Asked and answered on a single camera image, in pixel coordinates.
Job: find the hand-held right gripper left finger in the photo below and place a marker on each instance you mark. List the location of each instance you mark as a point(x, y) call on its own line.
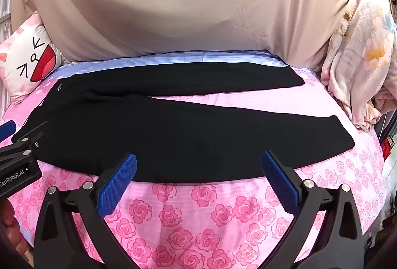
point(116, 185)

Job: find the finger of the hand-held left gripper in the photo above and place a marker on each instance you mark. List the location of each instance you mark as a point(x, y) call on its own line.
point(31, 135)
point(6, 130)

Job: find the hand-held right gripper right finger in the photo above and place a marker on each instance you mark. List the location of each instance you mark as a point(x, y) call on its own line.
point(279, 185)

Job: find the black pants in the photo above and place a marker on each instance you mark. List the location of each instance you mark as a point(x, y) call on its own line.
point(186, 138)

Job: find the person's left hand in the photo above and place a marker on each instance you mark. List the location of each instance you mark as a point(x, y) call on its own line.
point(12, 225)

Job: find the cat face pillow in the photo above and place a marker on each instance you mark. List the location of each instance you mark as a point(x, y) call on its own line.
point(31, 54)

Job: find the pink rose bedsheet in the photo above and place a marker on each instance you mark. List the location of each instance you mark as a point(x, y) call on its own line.
point(201, 213)

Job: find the red object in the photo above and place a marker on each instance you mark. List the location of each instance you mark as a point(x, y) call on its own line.
point(389, 148)

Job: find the white satin curtain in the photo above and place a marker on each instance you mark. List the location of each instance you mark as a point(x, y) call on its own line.
point(6, 8)

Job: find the pale floral blanket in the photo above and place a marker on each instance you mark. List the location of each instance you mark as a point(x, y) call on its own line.
point(366, 54)

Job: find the beige cloth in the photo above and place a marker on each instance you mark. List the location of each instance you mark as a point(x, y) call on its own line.
point(186, 8)

